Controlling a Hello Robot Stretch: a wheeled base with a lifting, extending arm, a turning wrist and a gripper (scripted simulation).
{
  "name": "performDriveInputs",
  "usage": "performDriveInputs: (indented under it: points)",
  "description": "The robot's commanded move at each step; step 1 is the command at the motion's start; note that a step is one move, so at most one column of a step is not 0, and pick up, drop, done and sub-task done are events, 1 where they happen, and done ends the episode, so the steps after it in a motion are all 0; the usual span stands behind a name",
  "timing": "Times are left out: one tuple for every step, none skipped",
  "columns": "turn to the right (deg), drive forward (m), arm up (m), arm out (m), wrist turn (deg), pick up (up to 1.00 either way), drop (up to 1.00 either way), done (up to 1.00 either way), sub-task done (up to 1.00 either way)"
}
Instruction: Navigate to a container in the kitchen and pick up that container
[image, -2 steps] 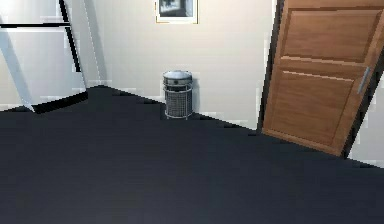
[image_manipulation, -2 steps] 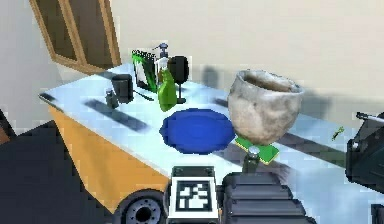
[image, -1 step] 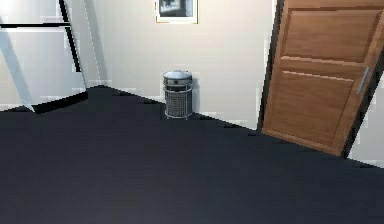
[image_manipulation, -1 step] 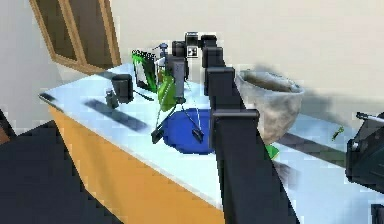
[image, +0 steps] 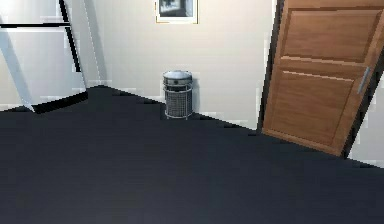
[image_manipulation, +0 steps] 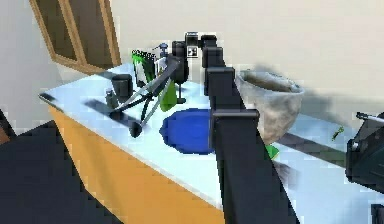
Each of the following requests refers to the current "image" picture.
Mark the framed wall picture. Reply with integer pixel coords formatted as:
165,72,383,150
154,0,200,25

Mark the grey wire mesh bin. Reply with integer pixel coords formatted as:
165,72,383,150
162,69,194,120

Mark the grey metal door handle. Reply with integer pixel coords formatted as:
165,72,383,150
357,66,372,96

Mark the brown wooden room door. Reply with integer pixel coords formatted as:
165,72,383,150
261,0,384,157

